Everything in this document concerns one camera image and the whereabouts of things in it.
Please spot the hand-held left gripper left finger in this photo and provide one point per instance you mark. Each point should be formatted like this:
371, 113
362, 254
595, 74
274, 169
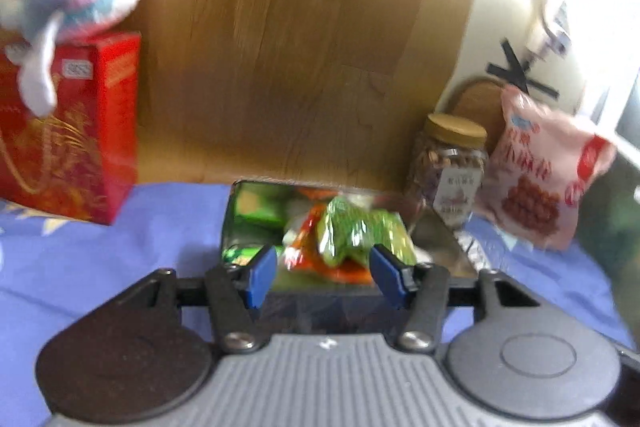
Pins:
262, 278

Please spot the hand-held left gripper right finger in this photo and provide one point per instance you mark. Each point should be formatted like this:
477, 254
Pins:
387, 278

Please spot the red snack packet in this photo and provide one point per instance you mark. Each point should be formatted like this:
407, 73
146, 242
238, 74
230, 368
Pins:
310, 257

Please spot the shiny green snack packet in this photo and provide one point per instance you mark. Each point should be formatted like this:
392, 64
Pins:
360, 232

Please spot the dark metal tin box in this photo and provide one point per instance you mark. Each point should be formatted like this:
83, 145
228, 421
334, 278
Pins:
440, 252

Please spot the green cracker packet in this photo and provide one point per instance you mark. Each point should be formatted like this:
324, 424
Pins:
262, 209

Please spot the silver striped foil packet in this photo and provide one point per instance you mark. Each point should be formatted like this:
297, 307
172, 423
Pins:
475, 252

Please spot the nut jar with gold lid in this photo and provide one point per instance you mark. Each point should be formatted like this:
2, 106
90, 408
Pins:
447, 167

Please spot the blue printed bed sheet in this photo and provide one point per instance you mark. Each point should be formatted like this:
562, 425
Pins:
100, 267

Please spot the large pink snack bag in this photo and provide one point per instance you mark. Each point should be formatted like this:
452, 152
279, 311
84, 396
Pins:
540, 172

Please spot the round wooden board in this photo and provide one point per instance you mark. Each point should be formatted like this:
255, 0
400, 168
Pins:
475, 102

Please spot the wooden headboard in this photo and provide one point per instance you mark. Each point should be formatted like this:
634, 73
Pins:
300, 47

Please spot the red gift box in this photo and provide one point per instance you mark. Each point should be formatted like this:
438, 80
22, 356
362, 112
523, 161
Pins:
75, 132

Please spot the black tape cross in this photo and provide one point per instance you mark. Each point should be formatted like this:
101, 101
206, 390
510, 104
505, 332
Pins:
520, 69

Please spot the pale wall decoration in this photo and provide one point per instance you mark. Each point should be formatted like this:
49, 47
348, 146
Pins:
547, 12

